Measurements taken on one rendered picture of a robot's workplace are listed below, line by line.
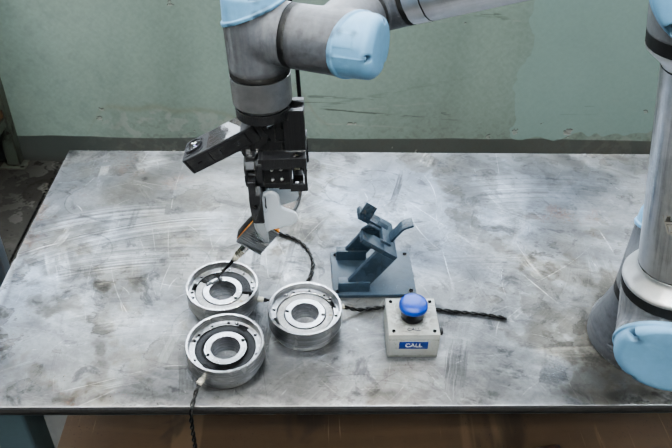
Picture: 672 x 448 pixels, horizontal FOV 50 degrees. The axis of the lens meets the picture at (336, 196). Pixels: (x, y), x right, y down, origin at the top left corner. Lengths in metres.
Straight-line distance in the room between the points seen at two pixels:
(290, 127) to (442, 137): 1.90
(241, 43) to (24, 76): 2.02
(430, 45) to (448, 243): 1.46
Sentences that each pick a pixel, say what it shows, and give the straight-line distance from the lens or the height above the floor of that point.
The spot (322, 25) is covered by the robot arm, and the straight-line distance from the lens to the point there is 0.80.
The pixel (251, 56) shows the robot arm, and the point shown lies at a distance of 0.85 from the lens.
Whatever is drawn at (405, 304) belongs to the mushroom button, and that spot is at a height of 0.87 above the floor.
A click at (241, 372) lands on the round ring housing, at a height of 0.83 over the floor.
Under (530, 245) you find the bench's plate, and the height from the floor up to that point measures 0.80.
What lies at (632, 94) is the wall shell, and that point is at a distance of 2.89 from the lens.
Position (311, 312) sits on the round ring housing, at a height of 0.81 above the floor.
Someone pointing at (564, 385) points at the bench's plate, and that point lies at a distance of 1.05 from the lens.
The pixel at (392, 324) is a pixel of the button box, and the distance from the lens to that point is 1.01.
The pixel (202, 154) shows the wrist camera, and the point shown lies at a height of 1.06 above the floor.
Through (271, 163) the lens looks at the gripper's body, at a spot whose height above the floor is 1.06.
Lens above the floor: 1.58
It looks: 37 degrees down
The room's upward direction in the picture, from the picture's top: 2 degrees clockwise
